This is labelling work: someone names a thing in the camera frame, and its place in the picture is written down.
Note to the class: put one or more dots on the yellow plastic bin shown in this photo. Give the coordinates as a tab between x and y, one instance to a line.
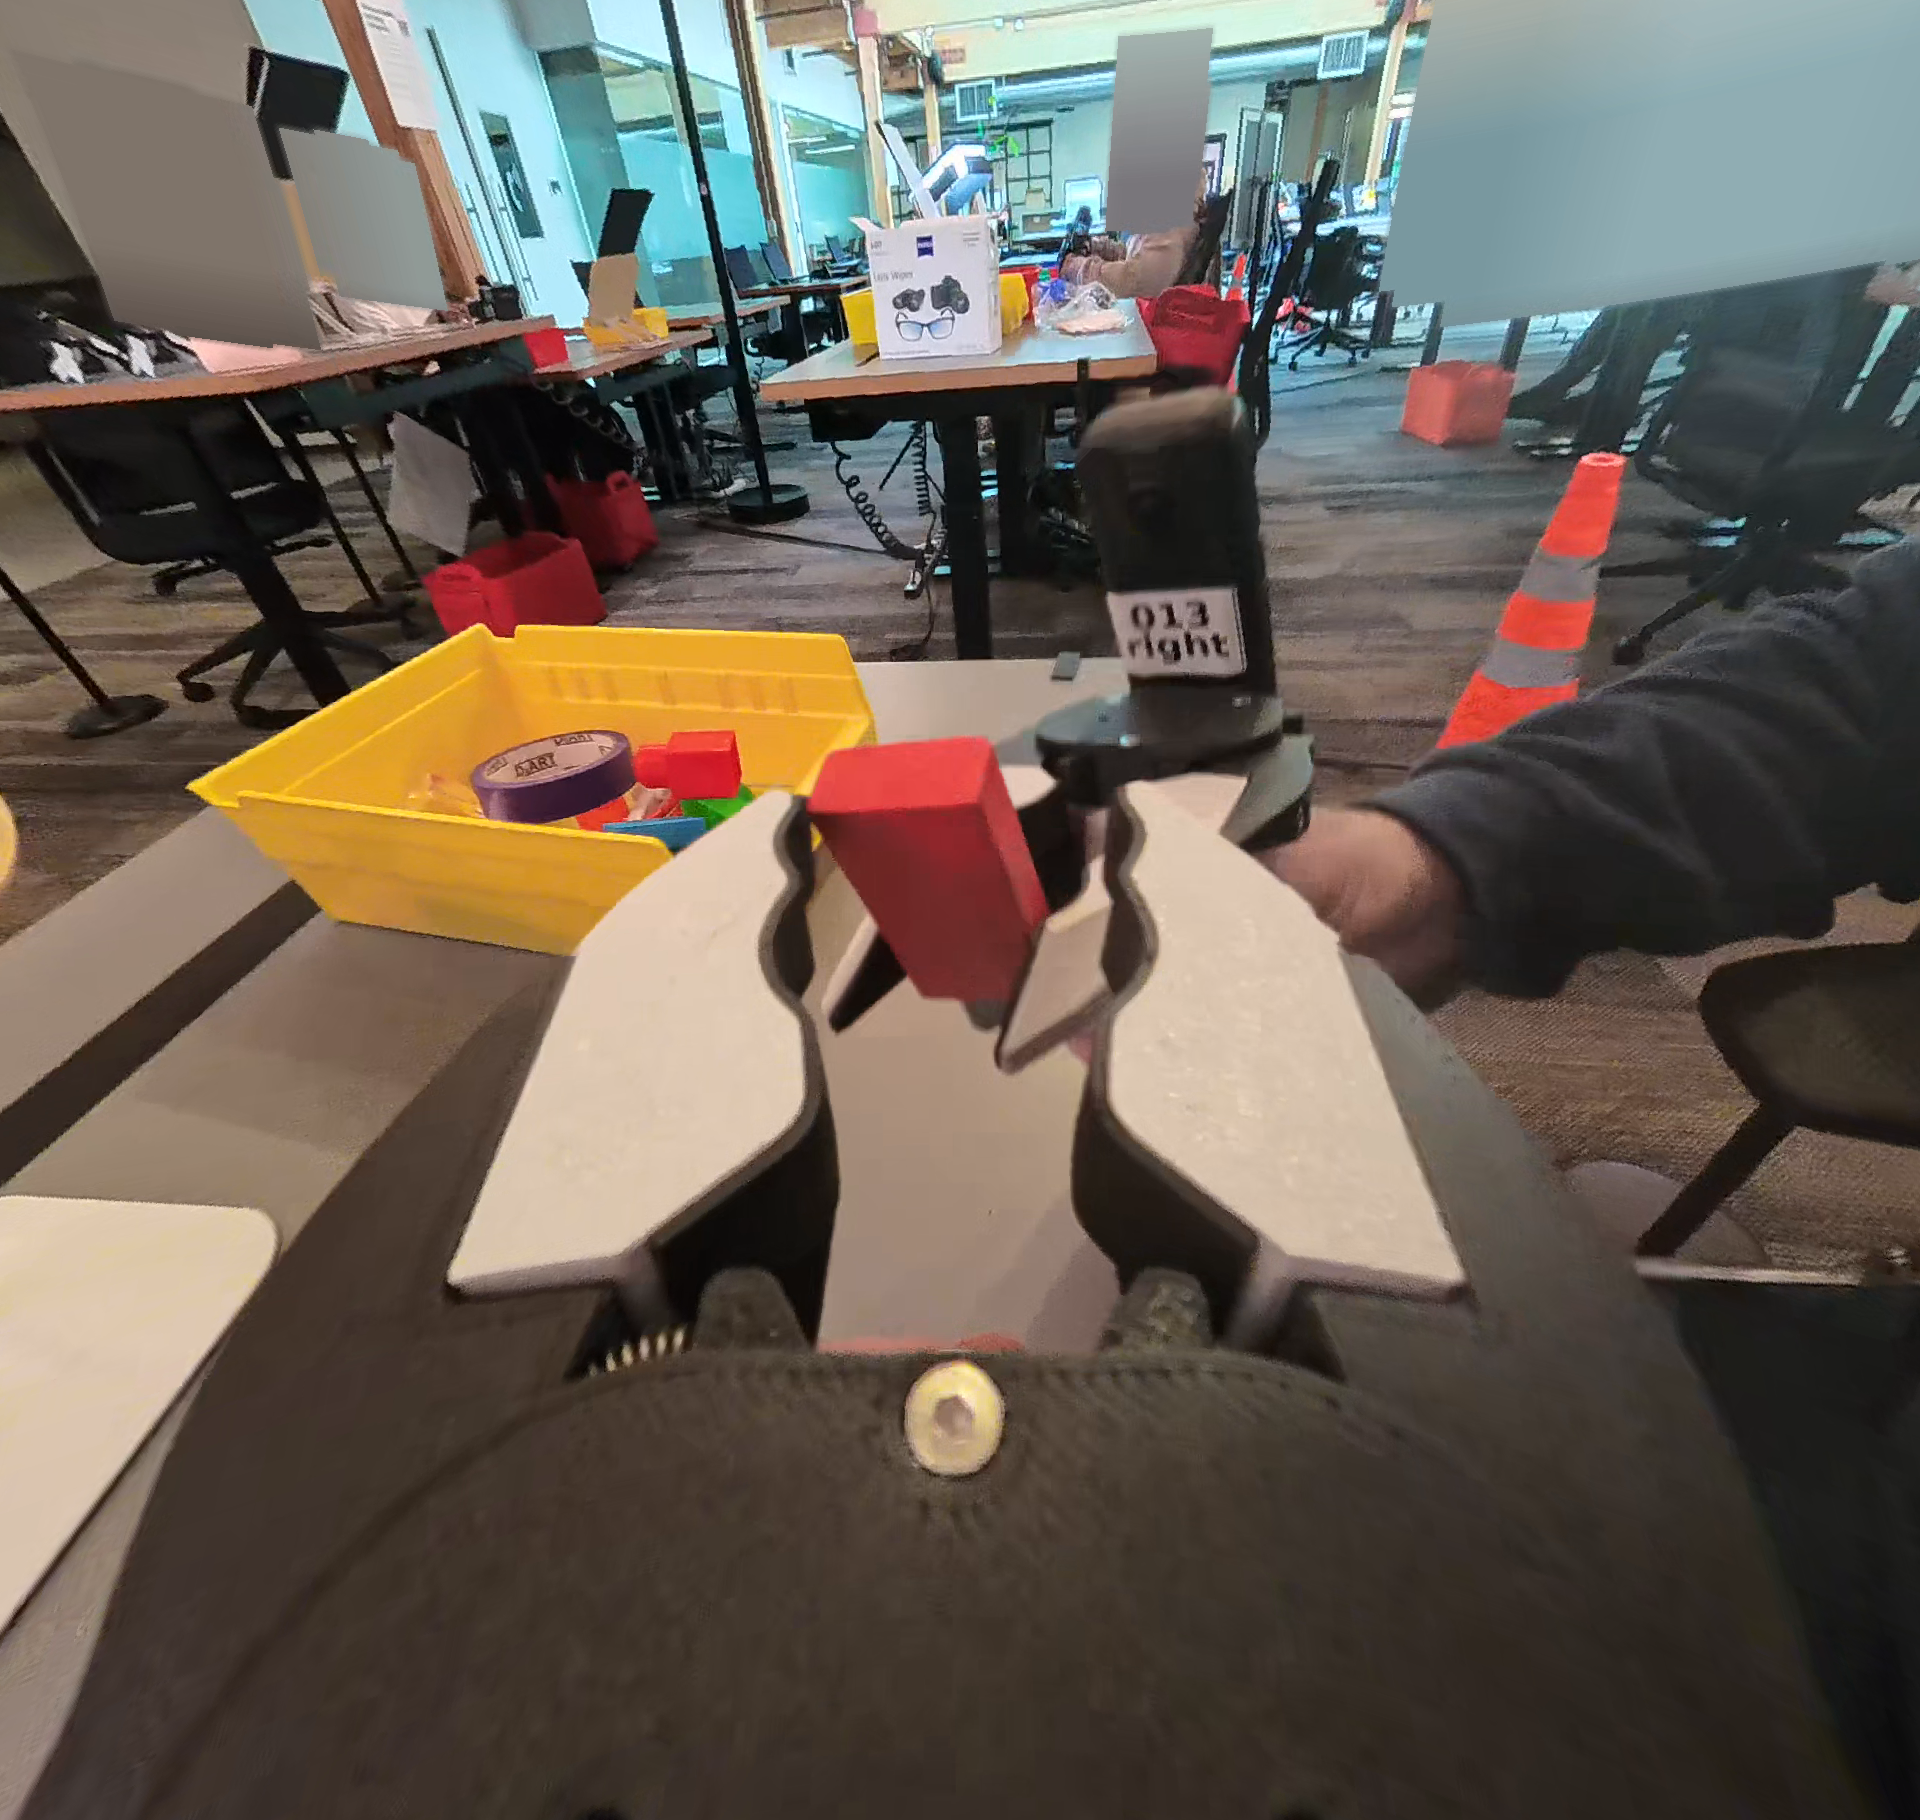
390	861

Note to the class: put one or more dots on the orange traffic cone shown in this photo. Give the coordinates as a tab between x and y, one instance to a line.
1545	620

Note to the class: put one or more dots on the small red toy brick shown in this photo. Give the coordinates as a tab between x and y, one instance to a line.
697	765

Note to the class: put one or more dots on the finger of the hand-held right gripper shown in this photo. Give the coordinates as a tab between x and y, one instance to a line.
1055	989
868	983

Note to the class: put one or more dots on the purple tape roll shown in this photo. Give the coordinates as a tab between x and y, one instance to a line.
509	794

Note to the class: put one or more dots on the white cardboard box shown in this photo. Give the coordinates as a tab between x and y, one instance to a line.
936	292

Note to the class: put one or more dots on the red toy block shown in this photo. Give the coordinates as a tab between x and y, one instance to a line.
946	861

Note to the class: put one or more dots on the green toy block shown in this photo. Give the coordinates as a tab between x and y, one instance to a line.
721	805

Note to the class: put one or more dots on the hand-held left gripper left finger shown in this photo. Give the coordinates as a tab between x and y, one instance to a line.
645	1100

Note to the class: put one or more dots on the wooden desk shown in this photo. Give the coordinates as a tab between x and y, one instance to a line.
272	361

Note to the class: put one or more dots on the black office chair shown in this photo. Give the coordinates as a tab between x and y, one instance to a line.
1830	1042
1739	426

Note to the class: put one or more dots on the person's right hand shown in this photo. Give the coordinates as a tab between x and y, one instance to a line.
1367	892

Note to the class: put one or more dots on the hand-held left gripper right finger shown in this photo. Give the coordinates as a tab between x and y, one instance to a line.
1277	1087

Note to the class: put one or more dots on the blue toy block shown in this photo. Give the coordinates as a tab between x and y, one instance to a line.
659	832

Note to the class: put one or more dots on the red storage box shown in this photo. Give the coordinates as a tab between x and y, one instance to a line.
1459	406

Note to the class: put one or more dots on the person's right forearm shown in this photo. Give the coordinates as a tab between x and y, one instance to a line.
1680	771

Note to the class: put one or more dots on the long wooden table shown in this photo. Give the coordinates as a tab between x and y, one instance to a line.
963	365

